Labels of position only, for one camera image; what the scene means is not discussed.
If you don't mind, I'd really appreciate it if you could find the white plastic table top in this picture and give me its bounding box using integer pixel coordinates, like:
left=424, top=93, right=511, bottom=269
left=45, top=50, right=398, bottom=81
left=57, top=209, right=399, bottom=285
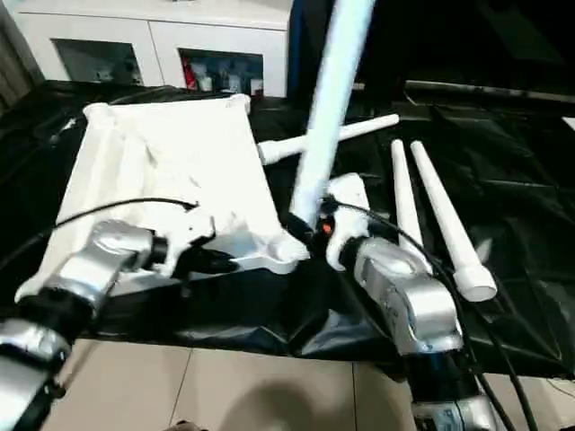
left=16, top=94, right=312, bottom=303

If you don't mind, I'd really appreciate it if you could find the white plastic table leg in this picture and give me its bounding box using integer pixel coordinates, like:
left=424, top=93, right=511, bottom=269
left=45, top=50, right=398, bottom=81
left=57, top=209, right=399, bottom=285
left=390, top=139, right=429, bottom=263
left=257, top=114, right=402, bottom=166
left=287, top=0, right=378, bottom=231
left=410, top=141, right=498, bottom=303

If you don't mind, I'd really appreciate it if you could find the black work mat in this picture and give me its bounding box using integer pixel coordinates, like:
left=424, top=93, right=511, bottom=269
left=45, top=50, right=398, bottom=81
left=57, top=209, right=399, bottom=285
left=0, top=79, right=575, bottom=378

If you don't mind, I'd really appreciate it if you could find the black backdrop cloth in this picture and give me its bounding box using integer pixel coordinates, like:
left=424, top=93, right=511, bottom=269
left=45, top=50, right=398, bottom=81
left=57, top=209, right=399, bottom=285
left=289, top=0, right=575, bottom=122

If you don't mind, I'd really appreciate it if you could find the white glass-door cabinet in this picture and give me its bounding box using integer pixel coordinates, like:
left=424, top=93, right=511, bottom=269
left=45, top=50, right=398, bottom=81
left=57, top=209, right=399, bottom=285
left=0, top=0, right=296, bottom=98

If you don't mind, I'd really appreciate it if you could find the grey curtain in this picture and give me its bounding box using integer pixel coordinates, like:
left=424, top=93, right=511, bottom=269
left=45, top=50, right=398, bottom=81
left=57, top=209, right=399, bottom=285
left=0, top=9, right=44, bottom=110

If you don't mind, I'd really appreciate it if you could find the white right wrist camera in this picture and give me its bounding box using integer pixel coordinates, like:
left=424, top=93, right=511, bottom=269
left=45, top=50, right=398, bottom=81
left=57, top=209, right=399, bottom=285
left=322, top=175, right=373, bottom=272

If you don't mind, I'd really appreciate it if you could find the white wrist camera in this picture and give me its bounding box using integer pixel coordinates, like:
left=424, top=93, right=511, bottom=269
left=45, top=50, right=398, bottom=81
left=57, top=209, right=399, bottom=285
left=322, top=175, right=373, bottom=272
left=151, top=208, right=218, bottom=263

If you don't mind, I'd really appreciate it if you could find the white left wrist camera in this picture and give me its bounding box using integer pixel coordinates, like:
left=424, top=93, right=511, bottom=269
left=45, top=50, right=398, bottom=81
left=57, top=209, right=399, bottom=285
left=151, top=208, right=218, bottom=263

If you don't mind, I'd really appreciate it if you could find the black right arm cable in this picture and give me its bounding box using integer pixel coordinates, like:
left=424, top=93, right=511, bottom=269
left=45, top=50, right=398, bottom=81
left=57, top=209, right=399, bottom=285
left=328, top=202, right=540, bottom=431

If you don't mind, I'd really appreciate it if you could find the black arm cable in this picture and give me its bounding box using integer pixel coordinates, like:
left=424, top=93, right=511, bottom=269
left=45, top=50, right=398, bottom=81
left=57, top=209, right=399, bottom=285
left=328, top=202, right=540, bottom=431
left=0, top=199, right=200, bottom=270

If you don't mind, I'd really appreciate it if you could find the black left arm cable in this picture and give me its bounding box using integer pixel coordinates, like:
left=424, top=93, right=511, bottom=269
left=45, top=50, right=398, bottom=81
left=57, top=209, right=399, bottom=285
left=0, top=199, right=200, bottom=270

